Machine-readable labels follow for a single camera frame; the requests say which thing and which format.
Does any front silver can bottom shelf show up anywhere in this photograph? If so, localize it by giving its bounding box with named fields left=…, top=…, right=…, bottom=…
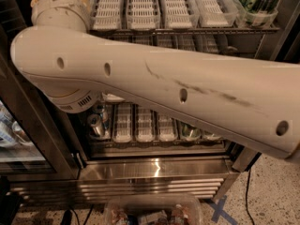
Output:
left=87, top=114, right=105, bottom=138

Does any glass fridge door left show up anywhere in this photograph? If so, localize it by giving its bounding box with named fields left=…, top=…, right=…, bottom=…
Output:
left=0, top=0, right=79, bottom=183

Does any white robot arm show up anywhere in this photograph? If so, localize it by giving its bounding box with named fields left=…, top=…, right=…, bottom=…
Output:
left=10, top=0, right=300, bottom=162

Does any top wire shelf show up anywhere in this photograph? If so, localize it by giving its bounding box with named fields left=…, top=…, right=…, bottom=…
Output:
left=90, top=24, right=279, bottom=37

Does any wire shelf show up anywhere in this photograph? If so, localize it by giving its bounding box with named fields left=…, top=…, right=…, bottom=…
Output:
left=90, top=24, right=279, bottom=37
left=90, top=139, right=223, bottom=149

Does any black cable right floor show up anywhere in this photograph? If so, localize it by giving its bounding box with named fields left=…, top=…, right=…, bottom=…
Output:
left=245, top=168, right=256, bottom=225

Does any blue tape cross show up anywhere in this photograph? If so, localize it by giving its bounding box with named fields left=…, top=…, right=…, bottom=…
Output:
left=205, top=195, right=238, bottom=225

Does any stainless steel fridge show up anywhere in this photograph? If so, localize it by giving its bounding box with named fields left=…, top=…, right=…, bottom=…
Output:
left=9, top=0, right=300, bottom=206

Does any bottom wire shelf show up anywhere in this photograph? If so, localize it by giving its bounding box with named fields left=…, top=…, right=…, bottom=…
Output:
left=90, top=139, right=223, bottom=149

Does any black cables left floor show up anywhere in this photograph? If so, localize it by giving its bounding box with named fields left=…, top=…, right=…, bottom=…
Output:
left=60, top=203, right=95, bottom=225

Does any clear plastic bin on floor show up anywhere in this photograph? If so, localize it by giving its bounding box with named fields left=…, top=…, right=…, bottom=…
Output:
left=103, top=193, right=203, bottom=225

